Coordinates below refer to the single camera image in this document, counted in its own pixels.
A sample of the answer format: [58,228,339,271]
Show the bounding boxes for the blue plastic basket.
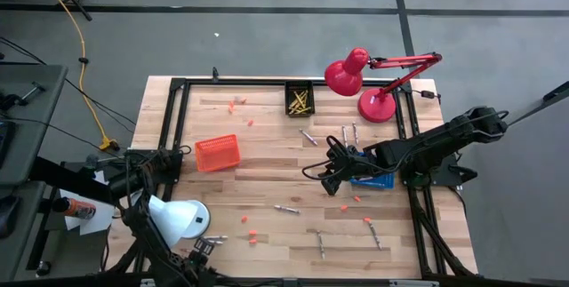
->
[349,151,396,190]

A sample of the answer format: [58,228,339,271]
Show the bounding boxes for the orange spray can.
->
[52,196,98,220]

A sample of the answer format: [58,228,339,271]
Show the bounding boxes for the grey side table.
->
[0,64,68,186]
[0,180,45,284]

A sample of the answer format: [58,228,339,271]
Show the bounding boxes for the black plastic basket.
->
[284,79,316,118]

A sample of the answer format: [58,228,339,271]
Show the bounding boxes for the silver metal bracket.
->
[389,280,440,287]
[140,277,192,287]

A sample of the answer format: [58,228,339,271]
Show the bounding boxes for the white desk lamp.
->
[148,195,211,249]

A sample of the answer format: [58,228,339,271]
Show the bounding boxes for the orange plastic basket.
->
[194,133,243,173]

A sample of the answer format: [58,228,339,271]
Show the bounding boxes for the dark flat device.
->
[0,120,12,169]

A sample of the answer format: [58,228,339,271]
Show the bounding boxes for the black support pole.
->
[520,80,569,120]

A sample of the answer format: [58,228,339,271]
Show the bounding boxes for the yellow extension cable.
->
[29,0,120,153]

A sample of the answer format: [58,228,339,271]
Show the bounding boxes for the white paper sheets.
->
[59,170,121,237]

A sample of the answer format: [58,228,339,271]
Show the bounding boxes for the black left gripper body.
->
[180,238,219,286]

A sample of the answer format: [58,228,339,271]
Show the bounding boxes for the black computer mouse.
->
[0,195,21,240]

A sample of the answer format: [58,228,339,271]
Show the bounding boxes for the black diagonal beam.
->
[28,156,122,207]

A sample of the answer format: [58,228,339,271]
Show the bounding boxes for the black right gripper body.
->
[320,135,379,197]

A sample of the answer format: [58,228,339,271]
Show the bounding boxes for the black floor cable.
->
[0,36,137,128]

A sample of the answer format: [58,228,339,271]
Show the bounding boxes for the black metal handle tool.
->
[0,81,46,111]

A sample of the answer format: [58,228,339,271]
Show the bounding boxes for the red desk lamp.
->
[324,46,444,124]

